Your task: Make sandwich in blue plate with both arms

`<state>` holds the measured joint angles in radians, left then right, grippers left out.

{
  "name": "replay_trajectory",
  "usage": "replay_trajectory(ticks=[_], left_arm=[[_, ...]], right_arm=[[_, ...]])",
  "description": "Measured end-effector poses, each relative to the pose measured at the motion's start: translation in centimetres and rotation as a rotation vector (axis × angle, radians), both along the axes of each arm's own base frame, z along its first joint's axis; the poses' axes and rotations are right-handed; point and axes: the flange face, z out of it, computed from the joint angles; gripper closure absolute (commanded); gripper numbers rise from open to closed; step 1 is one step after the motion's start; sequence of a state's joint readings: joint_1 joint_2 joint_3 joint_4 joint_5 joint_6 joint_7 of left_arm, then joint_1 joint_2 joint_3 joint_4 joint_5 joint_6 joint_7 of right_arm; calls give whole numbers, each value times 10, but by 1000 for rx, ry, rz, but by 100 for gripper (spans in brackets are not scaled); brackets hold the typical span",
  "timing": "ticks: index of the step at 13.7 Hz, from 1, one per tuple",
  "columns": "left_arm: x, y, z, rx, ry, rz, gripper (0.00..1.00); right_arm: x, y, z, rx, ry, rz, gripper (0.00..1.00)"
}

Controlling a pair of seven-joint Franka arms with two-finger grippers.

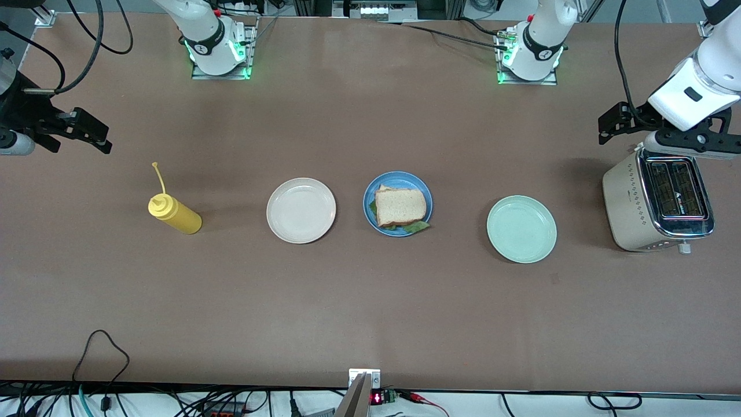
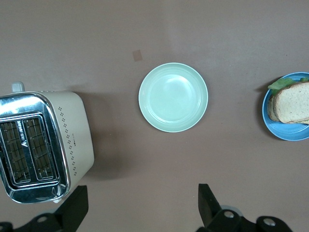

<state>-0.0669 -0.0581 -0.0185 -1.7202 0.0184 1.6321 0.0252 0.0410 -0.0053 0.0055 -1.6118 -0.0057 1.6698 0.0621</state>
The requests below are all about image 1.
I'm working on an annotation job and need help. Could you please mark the beige chrome toaster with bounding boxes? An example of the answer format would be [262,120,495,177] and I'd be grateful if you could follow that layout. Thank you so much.
[602,142,716,255]

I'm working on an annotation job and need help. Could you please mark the black base cable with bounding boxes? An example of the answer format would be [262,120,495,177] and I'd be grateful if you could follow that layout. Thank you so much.
[379,16,510,50]

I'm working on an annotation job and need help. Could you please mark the yellow squeeze bottle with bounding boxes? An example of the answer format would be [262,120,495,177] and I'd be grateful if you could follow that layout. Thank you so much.
[148,162,203,235]

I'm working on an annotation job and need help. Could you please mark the black power strip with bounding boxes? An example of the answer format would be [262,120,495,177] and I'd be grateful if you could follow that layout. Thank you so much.
[197,404,247,417]

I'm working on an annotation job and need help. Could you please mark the pale green plate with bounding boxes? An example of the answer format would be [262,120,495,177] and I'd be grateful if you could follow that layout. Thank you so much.
[486,195,557,264]

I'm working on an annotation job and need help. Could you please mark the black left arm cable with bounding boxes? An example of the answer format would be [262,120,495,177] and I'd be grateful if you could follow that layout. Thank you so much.
[614,0,647,126]

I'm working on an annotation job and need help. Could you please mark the pale pink plate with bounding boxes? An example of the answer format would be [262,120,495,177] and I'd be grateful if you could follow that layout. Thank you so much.
[266,177,337,244]

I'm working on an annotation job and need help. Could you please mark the black device white lights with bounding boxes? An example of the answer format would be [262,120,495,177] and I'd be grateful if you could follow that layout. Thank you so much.
[333,0,417,23]

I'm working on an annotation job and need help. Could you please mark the black coiled cable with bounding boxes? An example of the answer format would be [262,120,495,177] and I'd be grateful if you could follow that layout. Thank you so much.
[588,392,643,411]

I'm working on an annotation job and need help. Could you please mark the thin black looped cable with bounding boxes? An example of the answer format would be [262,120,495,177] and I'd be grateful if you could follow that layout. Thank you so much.
[72,330,130,386]

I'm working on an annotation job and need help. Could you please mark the aluminium camera post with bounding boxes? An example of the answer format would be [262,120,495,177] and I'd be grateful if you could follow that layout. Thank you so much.
[333,374,371,417]

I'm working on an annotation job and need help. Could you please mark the metal mounting plate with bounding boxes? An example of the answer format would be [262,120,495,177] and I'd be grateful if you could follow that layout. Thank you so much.
[349,368,381,390]

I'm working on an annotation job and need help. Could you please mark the green lettuce leaf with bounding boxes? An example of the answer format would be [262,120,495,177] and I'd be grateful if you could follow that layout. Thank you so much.
[370,200,432,235]

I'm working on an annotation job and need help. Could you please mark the red and black wires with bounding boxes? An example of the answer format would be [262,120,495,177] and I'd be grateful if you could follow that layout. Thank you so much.
[398,391,451,417]

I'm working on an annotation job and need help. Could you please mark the blue plate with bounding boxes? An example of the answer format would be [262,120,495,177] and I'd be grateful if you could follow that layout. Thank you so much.
[363,171,433,237]

